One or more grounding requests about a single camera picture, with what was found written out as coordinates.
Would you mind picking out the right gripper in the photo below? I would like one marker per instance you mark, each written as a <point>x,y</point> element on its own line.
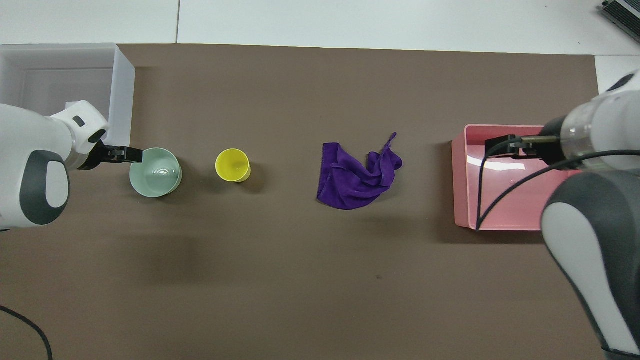
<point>550,145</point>

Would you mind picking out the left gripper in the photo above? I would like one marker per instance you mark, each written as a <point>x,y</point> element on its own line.
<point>97,156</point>

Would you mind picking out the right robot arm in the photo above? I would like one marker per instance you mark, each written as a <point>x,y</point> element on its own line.
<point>595,235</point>

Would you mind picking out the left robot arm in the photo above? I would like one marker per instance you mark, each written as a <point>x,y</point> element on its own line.
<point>30,145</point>

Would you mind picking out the translucent white plastic box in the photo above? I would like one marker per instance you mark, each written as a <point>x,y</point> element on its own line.
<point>120,85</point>

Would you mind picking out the pale green bowl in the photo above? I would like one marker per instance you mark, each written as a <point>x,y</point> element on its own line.
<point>155,175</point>

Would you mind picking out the pink plastic tray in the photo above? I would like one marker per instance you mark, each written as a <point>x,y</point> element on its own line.
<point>515,200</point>

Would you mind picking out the yellow plastic cup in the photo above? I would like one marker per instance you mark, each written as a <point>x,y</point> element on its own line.
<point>231,164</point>

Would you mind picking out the grey metal device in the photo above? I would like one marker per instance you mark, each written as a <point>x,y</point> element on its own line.
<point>622,12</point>

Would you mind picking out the purple cloth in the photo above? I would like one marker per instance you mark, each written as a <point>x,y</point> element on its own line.
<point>350,185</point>

